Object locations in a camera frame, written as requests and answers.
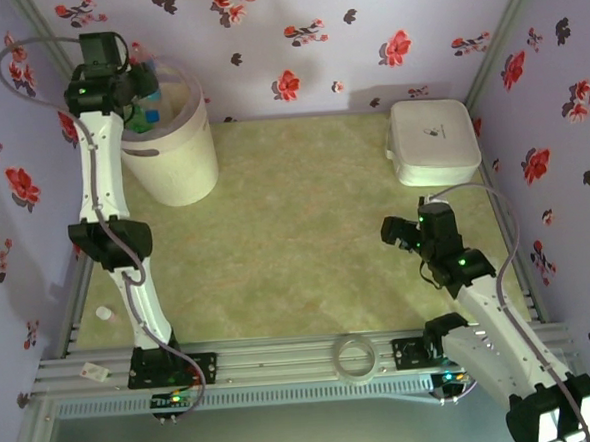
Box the green plastic bottle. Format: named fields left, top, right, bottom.
left=123, top=107, right=151, bottom=135

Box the clear bottle blue label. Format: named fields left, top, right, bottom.
left=141, top=86, right=166, bottom=126

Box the translucent bin liner bag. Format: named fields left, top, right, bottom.
left=131, top=41, right=206, bottom=141

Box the white plastic bin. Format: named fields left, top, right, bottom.
left=114, top=49, right=223, bottom=211

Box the white lidded storage box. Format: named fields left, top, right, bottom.
left=380, top=96, right=484, bottom=190

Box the small circuit board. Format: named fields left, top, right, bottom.
left=430, top=368, right=472, bottom=390
left=149, top=386, right=200, bottom=410

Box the clear tape roll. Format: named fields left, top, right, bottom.
left=331, top=331, right=379, bottom=381

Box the small white object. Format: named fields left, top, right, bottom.
left=95, top=304, right=120, bottom=325

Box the white paper tag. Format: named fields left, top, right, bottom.
left=80, top=361, right=110, bottom=384

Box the lilac right arm cable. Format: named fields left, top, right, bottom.
left=425, top=176, right=590, bottom=442

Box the aluminium frame post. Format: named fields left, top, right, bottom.
left=10, top=0, right=97, bottom=112
left=458, top=0, right=556, bottom=119

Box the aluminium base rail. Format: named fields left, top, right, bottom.
left=31, top=317, right=575, bottom=398

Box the grey slotted cable duct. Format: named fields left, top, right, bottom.
left=54, top=375, right=437, bottom=422

